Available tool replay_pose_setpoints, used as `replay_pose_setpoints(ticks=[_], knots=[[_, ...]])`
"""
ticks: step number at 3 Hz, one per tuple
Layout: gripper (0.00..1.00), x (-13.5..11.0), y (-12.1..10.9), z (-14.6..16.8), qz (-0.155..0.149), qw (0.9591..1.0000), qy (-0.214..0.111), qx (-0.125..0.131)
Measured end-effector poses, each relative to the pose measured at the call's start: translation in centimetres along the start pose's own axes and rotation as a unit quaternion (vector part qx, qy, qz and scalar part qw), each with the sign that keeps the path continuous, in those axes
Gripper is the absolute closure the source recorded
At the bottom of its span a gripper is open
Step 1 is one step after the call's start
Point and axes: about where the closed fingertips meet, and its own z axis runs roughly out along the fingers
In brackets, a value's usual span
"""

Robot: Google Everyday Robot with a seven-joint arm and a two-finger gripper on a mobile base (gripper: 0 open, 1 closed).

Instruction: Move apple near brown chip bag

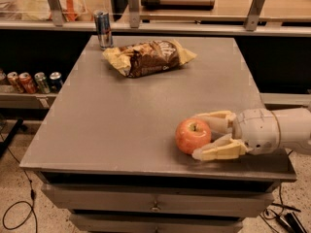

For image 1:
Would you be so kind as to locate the black power adapter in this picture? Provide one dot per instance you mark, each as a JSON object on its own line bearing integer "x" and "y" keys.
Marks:
{"x": 291, "y": 223}

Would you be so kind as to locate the green silver soda can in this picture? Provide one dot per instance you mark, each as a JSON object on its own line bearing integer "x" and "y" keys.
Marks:
{"x": 42, "y": 82}

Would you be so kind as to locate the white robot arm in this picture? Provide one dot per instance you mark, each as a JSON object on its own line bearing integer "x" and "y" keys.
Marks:
{"x": 295, "y": 129}

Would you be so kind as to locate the metal bracket left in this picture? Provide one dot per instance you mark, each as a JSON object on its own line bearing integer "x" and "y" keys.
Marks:
{"x": 56, "y": 12}

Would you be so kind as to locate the metal bracket right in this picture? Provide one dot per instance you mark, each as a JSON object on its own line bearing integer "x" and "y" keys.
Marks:
{"x": 252, "y": 19}

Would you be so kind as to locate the silver blue soda can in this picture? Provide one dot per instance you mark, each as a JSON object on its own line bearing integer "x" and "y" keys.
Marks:
{"x": 103, "y": 29}

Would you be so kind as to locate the dark blue soda can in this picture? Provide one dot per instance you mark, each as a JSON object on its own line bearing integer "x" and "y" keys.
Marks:
{"x": 56, "y": 81}

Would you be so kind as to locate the top drawer with knob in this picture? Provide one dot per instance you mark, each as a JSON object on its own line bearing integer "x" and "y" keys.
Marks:
{"x": 159, "y": 200}

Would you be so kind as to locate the red orange soda can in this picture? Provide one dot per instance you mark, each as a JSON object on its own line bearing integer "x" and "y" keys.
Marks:
{"x": 27, "y": 82}

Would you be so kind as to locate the grey drawer cabinet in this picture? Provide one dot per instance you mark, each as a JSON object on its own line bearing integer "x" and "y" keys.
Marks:
{"x": 106, "y": 129}

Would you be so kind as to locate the red apple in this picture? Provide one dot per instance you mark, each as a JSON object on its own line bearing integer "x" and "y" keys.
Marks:
{"x": 192, "y": 134}

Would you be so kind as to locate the white orange bag on shelf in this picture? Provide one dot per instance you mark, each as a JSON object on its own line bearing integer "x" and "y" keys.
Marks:
{"x": 40, "y": 9}

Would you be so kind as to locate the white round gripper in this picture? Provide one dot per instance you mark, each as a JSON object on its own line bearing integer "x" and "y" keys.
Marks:
{"x": 255, "y": 130}

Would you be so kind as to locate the brown chip bag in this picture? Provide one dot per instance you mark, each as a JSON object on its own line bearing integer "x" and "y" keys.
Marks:
{"x": 148, "y": 58}

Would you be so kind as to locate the low can shelf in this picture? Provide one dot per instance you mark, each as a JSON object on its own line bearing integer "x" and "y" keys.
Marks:
{"x": 9, "y": 98}

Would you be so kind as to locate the metal bracket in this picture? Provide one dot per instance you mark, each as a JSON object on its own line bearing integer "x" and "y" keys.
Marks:
{"x": 134, "y": 17}
{"x": 252, "y": 19}
{"x": 56, "y": 12}

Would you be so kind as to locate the metal bracket middle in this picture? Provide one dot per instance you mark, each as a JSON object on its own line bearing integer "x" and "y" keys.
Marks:
{"x": 134, "y": 17}

